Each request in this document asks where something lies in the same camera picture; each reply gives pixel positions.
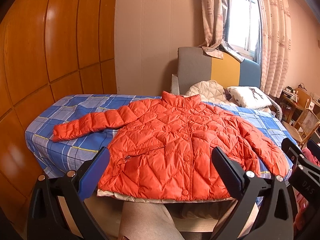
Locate orange quilted down jacket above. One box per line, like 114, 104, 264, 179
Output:
53, 92, 290, 202

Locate wooden rattan chair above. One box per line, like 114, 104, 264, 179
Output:
283, 108, 319, 148

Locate wooden desk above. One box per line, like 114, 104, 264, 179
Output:
280, 86, 311, 124

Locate blue plaid bed sheet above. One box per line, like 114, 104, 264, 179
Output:
24, 94, 298, 181

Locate white patterned pillow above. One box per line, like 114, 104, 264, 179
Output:
227, 86, 272, 109

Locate right floral curtain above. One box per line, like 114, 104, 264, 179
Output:
258, 0, 291, 98

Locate floral curtain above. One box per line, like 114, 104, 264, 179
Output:
201, 0, 228, 59
258, 0, 291, 98

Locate window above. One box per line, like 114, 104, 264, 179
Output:
227, 0, 260, 60

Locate grey yellow blue headboard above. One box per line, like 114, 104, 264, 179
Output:
177, 47, 261, 94

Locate left floral curtain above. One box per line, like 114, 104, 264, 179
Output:
201, 0, 228, 59

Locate wooden wardrobe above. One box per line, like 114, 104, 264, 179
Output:
1, 0, 117, 232

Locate grey bed side rail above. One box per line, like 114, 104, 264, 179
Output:
171, 74, 180, 95

